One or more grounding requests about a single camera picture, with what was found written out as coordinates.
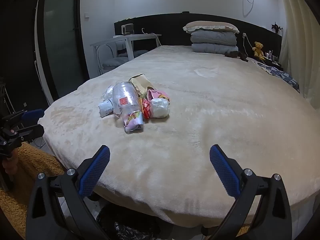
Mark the dark brown cloth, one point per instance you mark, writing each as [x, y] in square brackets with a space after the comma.
[233, 54]

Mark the black headboard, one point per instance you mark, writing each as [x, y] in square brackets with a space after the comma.
[162, 25]

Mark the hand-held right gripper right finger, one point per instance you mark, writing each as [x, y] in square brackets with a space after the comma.
[223, 173]

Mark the cream curtain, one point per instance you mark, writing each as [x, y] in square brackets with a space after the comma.
[300, 42]

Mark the grey seat cushion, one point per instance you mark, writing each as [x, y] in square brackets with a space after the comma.
[113, 61]

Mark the beige paper bag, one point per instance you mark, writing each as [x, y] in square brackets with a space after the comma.
[142, 83]

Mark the folded grey quilt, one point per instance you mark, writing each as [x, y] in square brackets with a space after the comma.
[213, 41]

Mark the clear plastic bag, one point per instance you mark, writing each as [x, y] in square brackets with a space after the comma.
[108, 93]

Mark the pink cookie box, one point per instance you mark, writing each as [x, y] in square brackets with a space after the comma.
[156, 94]

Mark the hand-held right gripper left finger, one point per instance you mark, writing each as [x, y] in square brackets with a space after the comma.
[97, 173]

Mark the blue patterned blanket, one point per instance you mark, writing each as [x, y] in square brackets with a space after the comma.
[282, 76]

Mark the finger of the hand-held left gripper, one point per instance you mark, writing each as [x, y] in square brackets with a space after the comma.
[32, 116]
[30, 132]

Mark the colourful snack wrapper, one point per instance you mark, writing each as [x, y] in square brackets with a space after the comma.
[133, 124]

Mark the person's yellow fleece clothing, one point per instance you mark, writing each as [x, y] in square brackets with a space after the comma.
[27, 166]

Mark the red snack packet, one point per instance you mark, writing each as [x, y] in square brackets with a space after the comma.
[146, 109]

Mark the black bedside table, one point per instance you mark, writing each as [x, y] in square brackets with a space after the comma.
[271, 63]

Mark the brown teddy bear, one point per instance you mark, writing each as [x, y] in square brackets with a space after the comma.
[258, 48]

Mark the black trash bag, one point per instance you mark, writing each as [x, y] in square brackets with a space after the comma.
[125, 227]

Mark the white plastic bag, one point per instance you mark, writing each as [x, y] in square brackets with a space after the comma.
[160, 108]

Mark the small white table appliance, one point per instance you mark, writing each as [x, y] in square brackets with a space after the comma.
[127, 28]

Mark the dark decorative plant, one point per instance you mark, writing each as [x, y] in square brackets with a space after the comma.
[276, 27]

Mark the clear plastic cup red label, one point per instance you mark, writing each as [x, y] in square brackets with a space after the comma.
[125, 97]

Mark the white labelled packet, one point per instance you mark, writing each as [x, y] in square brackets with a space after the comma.
[106, 108]

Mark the person's left hand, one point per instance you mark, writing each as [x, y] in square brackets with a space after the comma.
[10, 162]

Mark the frosted glass door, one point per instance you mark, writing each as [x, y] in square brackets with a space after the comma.
[62, 42]

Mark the beige bed blanket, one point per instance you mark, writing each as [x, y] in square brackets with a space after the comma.
[200, 110]

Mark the beige frilled pillow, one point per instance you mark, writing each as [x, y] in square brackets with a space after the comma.
[210, 26]

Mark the white chair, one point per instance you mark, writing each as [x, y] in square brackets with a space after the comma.
[140, 37]
[100, 52]

